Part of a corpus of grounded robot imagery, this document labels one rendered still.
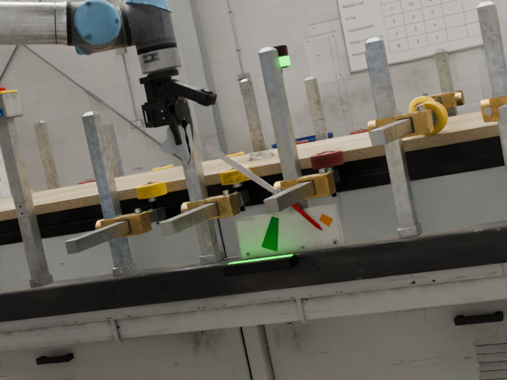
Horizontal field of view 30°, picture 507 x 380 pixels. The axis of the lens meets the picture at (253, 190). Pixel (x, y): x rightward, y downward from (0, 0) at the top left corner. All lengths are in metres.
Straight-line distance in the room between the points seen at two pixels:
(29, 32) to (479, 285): 1.10
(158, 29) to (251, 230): 0.52
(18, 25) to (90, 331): 0.94
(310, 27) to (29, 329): 7.31
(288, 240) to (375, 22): 7.31
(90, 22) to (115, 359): 1.20
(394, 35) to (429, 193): 7.10
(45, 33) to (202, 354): 1.11
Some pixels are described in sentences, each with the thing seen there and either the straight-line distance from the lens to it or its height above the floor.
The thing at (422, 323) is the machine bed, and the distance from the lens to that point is 2.45.
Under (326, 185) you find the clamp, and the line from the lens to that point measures 2.16.
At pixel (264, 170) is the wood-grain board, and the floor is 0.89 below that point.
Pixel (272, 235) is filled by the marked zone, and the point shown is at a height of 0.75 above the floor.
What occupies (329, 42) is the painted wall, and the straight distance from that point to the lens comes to 9.59.
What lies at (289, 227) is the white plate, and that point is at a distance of 2.20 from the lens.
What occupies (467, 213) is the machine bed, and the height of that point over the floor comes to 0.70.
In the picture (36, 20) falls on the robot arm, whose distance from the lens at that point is 1.95.
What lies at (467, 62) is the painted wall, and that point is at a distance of 9.27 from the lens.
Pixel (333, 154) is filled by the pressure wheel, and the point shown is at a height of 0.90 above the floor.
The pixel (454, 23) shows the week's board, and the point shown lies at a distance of 9.27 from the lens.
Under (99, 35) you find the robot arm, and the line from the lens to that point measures 1.94.
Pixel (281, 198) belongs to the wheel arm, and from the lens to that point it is 1.97.
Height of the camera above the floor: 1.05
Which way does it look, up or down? 5 degrees down
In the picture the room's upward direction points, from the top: 12 degrees counter-clockwise
